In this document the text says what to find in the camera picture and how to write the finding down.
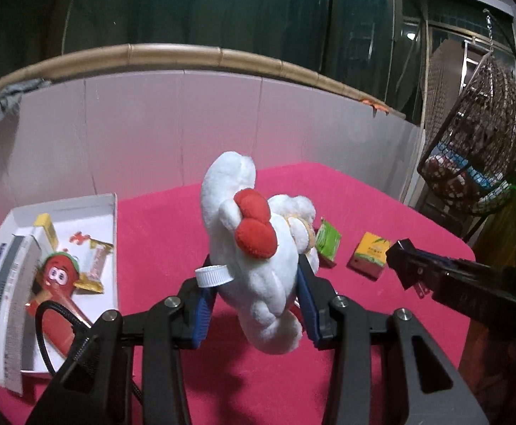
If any white storage box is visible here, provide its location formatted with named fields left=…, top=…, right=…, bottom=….
left=0, top=192, right=119, bottom=397

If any red chili plush toy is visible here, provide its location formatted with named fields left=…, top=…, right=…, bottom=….
left=25, top=250, right=95, bottom=359

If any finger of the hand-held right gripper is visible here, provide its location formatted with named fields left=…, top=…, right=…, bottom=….
left=386, top=239, right=467, bottom=299

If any bamboo pole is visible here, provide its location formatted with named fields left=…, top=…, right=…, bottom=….
left=0, top=43, right=405, bottom=120

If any white partition board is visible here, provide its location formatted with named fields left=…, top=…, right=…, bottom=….
left=0, top=70, right=424, bottom=231

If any gold wrapped snack bar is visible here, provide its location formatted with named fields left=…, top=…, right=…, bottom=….
left=74, top=237, right=114, bottom=295

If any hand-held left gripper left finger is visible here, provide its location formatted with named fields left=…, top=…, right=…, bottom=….
left=25, top=274, right=218, bottom=425

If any white chicken plush toy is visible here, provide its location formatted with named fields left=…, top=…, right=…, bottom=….
left=195, top=151, right=321, bottom=355

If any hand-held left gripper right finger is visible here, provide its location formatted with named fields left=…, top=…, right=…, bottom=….
left=296, top=254, right=489, bottom=425

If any small green box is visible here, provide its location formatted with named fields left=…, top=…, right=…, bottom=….
left=315, top=217, right=343, bottom=268

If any small yellow box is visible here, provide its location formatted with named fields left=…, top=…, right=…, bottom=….
left=347, top=231, right=392, bottom=281

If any long white red medicine box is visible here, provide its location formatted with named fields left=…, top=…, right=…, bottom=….
left=0, top=232, right=41, bottom=396

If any black cable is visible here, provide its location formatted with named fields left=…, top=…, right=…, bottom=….
left=34, top=300, right=146, bottom=408

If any hanging wicker chair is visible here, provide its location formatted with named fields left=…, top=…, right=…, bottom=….
left=417, top=9, right=516, bottom=217

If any grey cloth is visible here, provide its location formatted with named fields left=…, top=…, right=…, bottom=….
left=0, top=79, right=52, bottom=125

